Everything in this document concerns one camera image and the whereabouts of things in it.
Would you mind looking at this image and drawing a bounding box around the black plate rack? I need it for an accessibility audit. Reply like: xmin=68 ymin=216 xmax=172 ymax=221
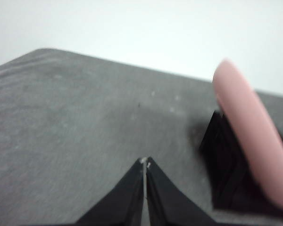
xmin=199 ymin=110 xmax=283 ymax=212

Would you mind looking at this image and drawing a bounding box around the pink plate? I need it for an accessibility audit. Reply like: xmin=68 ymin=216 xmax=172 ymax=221
xmin=212 ymin=58 xmax=283 ymax=211

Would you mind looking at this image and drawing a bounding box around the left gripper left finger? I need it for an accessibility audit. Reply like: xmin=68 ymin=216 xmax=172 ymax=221
xmin=74 ymin=157 xmax=146 ymax=226

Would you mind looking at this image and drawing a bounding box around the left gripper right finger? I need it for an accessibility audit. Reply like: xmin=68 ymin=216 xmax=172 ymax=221
xmin=145 ymin=156 xmax=218 ymax=226

